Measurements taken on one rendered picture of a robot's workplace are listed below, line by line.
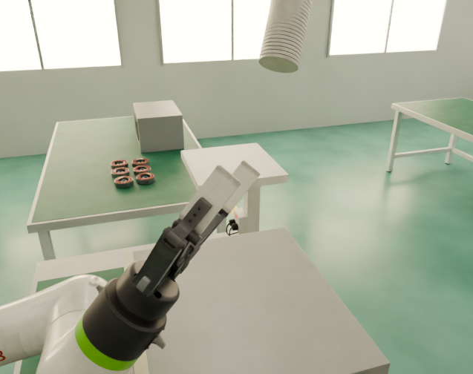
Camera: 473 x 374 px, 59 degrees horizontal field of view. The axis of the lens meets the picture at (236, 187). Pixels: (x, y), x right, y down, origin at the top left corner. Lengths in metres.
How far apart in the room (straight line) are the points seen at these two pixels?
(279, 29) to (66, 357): 1.40
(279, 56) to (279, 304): 1.08
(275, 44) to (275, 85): 4.07
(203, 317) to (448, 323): 2.32
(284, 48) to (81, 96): 3.93
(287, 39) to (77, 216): 1.40
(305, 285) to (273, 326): 0.13
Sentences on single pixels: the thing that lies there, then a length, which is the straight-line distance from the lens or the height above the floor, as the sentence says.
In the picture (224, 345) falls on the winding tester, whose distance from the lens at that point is 0.74.
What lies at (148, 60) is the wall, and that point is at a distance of 5.30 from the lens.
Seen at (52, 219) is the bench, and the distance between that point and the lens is 2.39.
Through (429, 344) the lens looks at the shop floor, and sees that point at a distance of 2.79.
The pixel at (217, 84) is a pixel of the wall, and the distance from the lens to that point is 5.50.
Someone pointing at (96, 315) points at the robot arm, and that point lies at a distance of 0.56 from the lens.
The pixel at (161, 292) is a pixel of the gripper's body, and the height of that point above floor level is 1.52.
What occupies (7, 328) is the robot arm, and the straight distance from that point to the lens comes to 0.73.
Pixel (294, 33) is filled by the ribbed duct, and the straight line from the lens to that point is 1.72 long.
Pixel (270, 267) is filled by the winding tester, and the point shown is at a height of 1.32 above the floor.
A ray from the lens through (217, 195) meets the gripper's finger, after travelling 0.43.
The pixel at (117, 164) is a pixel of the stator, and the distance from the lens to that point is 2.89.
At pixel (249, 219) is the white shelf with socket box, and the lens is 1.94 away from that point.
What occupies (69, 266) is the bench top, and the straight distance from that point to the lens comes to 2.00.
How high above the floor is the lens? 1.86
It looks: 26 degrees down
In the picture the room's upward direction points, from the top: straight up
